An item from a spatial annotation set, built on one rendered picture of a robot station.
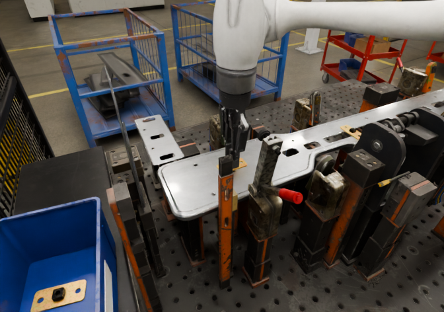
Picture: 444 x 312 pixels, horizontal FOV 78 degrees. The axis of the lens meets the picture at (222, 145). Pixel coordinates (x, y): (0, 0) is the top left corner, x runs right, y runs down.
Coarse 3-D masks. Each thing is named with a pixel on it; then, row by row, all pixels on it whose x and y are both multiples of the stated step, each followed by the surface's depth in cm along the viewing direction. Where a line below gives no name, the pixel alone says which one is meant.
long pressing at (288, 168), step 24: (432, 96) 118; (336, 120) 102; (360, 120) 102; (288, 144) 90; (336, 144) 89; (168, 168) 80; (192, 168) 80; (216, 168) 80; (240, 168) 80; (288, 168) 80; (312, 168) 80; (168, 192) 73; (192, 192) 73; (216, 192) 73; (240, 192) 73; (192, 216) 66
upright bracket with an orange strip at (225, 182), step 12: (228, 156) 54; (228, 168) 54; (228, 180) 56; (228, 192) 58; (228, 204) 60; (228, 216) 63; (228, 228) 65; (228, 240) 68; (228, 252) 72; (228, 264) 75; (228, 276) 79
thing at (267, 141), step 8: (264, 136) 57; (264, 144) 55; (272, 144) 54; (280, 144) 55; (264, 152) 56; (272, 152) 55; (280, 152) 54; (264, 160) 57; (272, 160) 58; (256, 168) 61; (264, 168) 59; (272, 168) 60; (256, 176) 62; (264, 176) 61; (272, 176) 63; (256, 184) 63
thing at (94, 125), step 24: (144, 24) 253; (72, 48) 196; (96, 48) 309; (72, 72) 306; (120, 72) 268; (72, 96) 212; (96, 96) 274; (120, 96) 260; (144, 96) 303; (168, 96) 252; (96, 120) 262; (144, 120) 256; (168, 120) 267
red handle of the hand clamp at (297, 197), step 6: (264, 186) 62; (270, 186) 61; (270, 192) 60; (276, 192) 58; (282, 192) 55; (288, 192) 54; (294, 192) 52; (282, 198) 56; (288, 198) 53; (294, 198) 52; (300, 198) 52
